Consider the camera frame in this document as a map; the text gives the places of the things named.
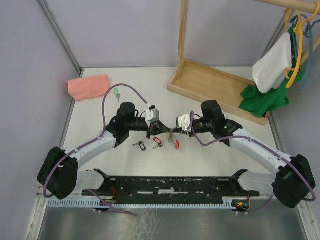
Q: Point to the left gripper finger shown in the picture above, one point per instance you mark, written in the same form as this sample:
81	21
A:
158	131
162	127

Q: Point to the white towel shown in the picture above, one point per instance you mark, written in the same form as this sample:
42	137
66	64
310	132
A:
269	72

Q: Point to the wooden clothes rack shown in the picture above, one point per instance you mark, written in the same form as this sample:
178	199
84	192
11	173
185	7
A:
201	83

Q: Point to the green tag key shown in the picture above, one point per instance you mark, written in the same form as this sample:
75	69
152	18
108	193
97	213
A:
117	94

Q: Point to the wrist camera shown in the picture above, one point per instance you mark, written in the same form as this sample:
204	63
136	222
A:
152	114
185	118

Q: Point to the pink folded cloth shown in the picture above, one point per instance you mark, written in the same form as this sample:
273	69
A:
89	87

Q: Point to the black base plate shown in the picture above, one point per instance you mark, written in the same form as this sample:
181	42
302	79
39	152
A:
171	190

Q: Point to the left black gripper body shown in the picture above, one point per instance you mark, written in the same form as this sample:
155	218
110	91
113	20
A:
152	127

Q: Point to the yellow hanger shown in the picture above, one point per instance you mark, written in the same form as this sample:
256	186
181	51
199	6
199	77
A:
295	28

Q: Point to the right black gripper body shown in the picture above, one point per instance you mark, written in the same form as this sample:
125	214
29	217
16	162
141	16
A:
194	128

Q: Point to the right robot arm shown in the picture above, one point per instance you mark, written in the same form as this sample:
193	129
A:
289	178

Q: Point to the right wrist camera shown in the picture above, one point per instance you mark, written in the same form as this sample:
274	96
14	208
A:
185	118

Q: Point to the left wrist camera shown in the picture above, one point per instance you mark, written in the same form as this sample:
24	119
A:
152	114

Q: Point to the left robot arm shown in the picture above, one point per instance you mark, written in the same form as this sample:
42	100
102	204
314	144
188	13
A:
60	174

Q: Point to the red tag key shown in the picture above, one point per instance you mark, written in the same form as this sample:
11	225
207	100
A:
159	143

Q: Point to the black tag key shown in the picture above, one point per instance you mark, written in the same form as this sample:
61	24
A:
141	145

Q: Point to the red handled keyring holder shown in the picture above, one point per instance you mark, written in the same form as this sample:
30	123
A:
175	142

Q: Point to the teal hanger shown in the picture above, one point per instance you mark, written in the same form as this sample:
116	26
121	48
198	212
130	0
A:
307	58

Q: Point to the green shirt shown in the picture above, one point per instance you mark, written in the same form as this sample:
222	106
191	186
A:
257	103

